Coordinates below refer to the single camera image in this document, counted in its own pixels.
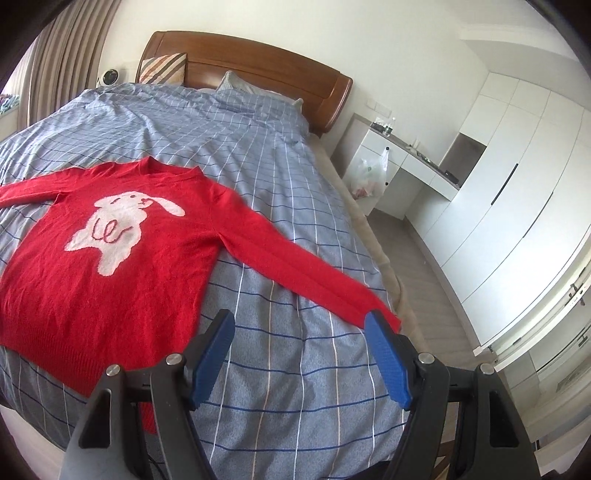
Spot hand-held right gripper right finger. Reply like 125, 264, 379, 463
365, 310, 541, 480

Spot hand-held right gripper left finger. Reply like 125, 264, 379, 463
58, 309, 236, 480

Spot red sweater with white rabbit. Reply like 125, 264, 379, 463
0, 156, 402, 435

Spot blue checked duvet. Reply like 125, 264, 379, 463
0, 83, 416, 467

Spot clear plastic bag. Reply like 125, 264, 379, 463
349, 148, 391, 200

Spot white wardrobe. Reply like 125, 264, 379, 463
406, 71, 591, 356

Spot white desk with drawers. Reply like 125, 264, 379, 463
332, 113, 462, 227

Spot grey patterned pillow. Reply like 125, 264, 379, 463
216, 71, 304, 112

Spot striped cushion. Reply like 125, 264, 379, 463
139, 52, 188, 86

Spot wooden headboard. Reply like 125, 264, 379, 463
135, 30, 354, 138

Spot white window bench cabinet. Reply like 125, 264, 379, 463
0, 108, 21, 139

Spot beige curtain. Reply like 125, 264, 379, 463
28, 0, 123, 125

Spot beige bed frame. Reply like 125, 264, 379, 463
307, 131, 428, 352

